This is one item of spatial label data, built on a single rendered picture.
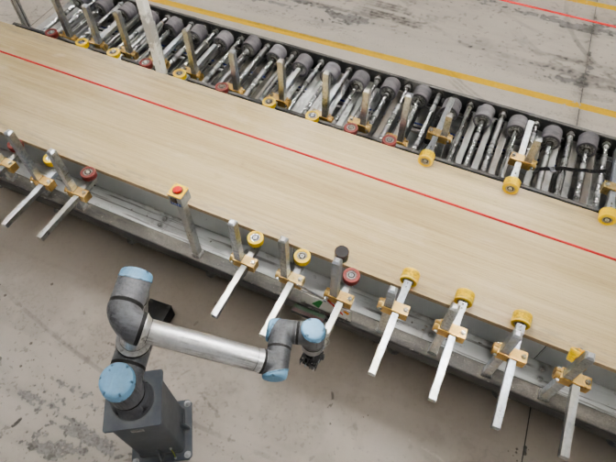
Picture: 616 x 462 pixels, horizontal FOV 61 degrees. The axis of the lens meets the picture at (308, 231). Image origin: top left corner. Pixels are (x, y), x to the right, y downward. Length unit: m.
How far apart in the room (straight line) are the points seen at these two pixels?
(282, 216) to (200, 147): 0.67
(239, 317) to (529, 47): 3.69
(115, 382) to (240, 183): 1.13
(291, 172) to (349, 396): 1.32
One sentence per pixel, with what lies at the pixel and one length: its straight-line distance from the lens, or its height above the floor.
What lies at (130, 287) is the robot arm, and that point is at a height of 1.43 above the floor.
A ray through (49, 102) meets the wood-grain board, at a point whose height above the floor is 0.90.
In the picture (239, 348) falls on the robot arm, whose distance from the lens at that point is 1.90.
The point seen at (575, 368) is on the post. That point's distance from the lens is 2.28.
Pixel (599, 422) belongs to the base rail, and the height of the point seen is 0.70.
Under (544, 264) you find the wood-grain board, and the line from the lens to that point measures 2.68.
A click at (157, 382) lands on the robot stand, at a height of 0.60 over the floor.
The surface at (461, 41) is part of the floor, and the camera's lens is 5.38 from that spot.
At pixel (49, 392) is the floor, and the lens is 3.47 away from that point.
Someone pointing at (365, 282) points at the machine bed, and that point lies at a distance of 2.63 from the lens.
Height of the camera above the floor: 2.99
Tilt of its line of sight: 55 degrees down
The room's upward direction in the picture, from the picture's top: straight up
